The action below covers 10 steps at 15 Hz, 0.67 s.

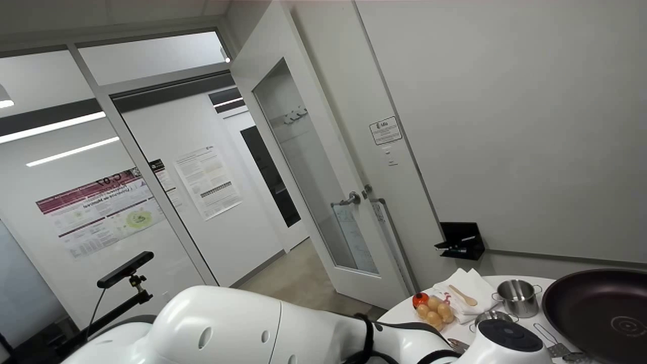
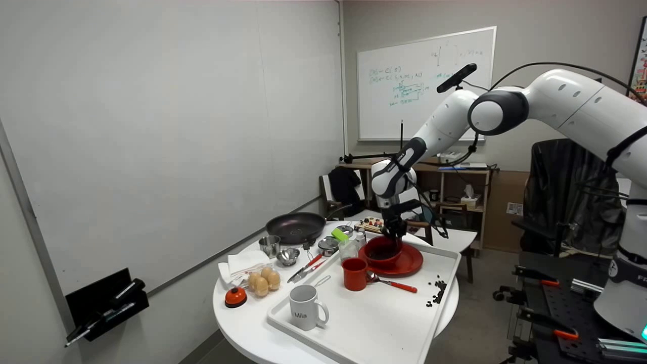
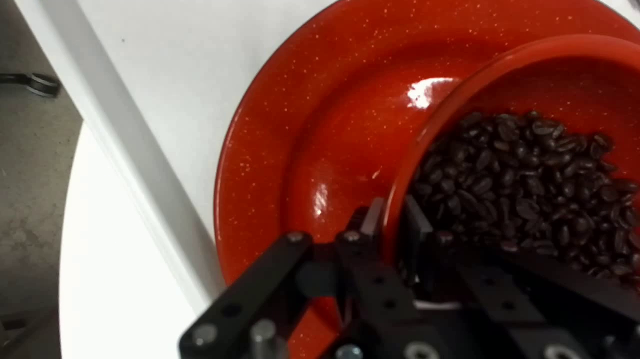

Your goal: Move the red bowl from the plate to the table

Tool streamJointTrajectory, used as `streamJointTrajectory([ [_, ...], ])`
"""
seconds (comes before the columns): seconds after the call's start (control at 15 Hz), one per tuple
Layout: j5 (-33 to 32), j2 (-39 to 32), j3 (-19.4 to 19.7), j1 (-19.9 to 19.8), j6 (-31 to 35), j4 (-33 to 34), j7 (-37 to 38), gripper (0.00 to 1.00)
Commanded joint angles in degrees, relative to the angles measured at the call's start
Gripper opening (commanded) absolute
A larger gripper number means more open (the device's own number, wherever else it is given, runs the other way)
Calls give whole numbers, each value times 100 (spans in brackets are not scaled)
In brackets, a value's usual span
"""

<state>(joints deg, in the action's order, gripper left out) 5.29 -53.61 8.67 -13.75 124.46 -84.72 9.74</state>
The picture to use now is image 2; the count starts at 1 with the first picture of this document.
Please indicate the white mug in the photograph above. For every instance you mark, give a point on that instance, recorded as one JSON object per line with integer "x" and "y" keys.
{"x": 305, "y": 306}

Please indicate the orange desk bell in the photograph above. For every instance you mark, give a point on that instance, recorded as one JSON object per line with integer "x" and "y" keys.
{"x": 235, "y": 298}

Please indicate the framed wall picture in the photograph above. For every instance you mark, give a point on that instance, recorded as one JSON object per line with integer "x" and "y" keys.
{"x": 639, "y": 62}

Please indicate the black bar camera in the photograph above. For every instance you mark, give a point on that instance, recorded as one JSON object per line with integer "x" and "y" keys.
{"x": 457, "y": 77}

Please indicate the white whiteboard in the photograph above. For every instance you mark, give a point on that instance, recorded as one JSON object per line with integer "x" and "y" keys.
{"x": 417, "y": 82}

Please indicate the white paper napkin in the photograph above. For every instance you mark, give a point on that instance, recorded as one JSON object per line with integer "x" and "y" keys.
{"x": 243, "y": 262}

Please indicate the teal metal bar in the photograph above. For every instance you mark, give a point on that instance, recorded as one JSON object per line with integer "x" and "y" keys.
{"x": 624, "y": 345}

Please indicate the dark robot mounting platform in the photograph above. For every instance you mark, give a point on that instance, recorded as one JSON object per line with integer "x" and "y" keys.
{"x": 574, "y": 310}

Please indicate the red plate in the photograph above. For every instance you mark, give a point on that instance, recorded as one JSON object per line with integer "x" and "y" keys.
{"x": 414, "y": 260}

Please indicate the red cup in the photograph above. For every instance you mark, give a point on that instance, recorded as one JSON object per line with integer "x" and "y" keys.
{"x": 355, "y": 275}

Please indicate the tissue box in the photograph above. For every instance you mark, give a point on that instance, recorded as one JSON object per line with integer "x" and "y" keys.
{"x": 470, "y": 197}

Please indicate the wooden shelf unit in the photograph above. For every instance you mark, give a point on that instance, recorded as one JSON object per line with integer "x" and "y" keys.
{"x": 466, "y": 176}

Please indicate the dark frying pan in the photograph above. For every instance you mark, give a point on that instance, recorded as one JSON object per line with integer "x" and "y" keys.
{"x": 295, "y": 229}

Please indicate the scattered dark coffee beans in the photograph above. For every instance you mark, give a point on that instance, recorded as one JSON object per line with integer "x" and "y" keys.
{"x": 439, "y": 292}

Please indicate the green plastic object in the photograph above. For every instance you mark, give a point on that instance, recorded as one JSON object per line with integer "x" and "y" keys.
{"x": 340, "y": 236}

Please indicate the white plastic tray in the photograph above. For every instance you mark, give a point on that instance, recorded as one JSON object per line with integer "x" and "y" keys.
{"x": 376, "y": 324}

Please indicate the black wall holder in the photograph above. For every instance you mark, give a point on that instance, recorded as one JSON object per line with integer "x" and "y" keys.
{"x": 108, "y": 305}

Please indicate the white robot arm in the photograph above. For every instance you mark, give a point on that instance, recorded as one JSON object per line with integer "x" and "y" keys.
{"x": 574, "y": 102}

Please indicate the steel cup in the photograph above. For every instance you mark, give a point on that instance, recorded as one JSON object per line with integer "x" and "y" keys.
{"x": 267, "y": 245}

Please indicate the beige bread roll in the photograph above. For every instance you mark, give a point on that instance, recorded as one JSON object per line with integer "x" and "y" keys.
{"x": 261, "y": 288}
{"x": 252, "y": 281}
{"x": 271, "y": 279}

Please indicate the black orange clamp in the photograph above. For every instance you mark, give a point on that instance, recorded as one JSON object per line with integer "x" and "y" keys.
{"x": 557, "y": 331}
{"x": 538, "y": 281}

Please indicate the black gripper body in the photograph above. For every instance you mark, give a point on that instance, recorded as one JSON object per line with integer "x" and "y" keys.
{"x": 402, "y": 217}

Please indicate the chair with black jacket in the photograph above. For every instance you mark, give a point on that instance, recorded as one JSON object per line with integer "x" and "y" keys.
{"x": 345, "y": 190}

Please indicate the black covered chair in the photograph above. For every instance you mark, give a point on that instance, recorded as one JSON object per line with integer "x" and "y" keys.
{"x": 574, "y": 195}

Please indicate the white square side table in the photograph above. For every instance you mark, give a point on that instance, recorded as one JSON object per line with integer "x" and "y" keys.
{"x": 455, "y": 240}

